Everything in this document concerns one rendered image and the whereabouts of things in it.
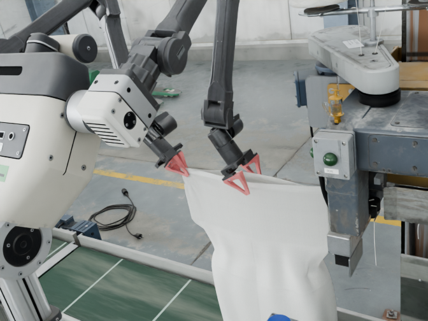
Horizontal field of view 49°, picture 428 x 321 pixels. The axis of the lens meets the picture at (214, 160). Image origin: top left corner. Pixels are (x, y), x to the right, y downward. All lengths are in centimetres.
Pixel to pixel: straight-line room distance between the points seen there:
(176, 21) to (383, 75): 46
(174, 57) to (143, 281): 140
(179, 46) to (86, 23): 814
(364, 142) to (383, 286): 168
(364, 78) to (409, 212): 36
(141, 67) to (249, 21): 612
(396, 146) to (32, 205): 76
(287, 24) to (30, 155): 598
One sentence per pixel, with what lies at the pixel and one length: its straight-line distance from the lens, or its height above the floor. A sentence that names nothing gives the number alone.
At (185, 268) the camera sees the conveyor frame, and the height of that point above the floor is 41.
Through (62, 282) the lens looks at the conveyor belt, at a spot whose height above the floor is 38.
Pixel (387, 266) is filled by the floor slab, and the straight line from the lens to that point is 275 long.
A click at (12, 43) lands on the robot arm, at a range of 148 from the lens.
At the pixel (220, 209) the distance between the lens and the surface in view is 150.
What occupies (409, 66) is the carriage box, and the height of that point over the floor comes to 133.
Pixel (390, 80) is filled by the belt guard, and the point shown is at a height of 139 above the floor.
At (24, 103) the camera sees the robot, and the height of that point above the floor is 148.
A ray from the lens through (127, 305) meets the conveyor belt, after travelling 215.
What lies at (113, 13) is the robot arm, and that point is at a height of 156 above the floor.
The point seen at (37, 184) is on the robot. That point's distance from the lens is 103.
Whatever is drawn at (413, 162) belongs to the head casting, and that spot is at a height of 127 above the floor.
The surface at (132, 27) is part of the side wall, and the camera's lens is 841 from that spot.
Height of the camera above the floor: 173
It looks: 25 degrees down
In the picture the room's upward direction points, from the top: 11 degrees counter-clockwise
